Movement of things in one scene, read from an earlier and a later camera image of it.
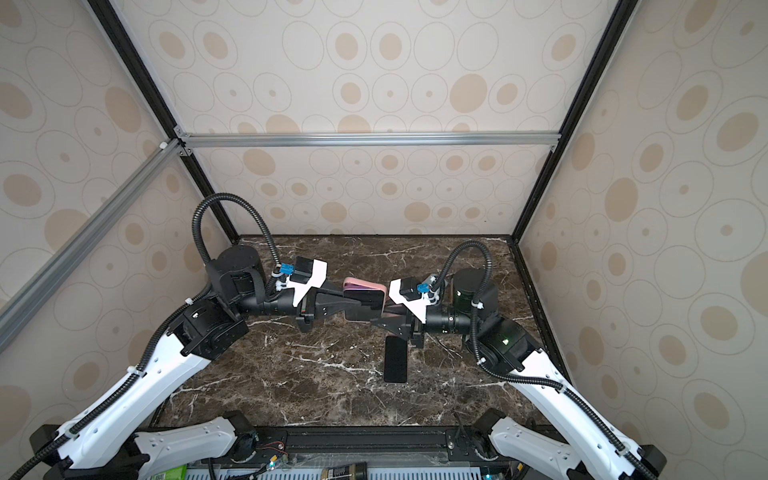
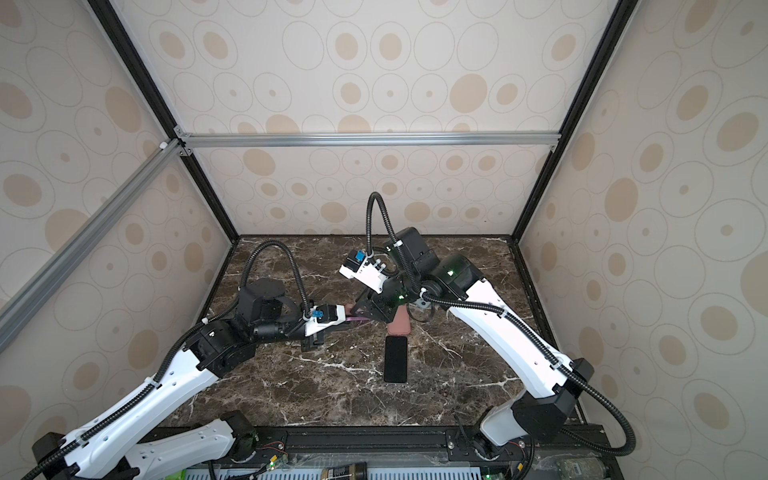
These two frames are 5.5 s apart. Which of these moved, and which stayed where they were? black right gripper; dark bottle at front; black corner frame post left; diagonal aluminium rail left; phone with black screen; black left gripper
Moved: black right gripper; black left gripper
Stayed: phone with black screen; diagonal aluminium rail left; dark bottle at front; black corner frame post left
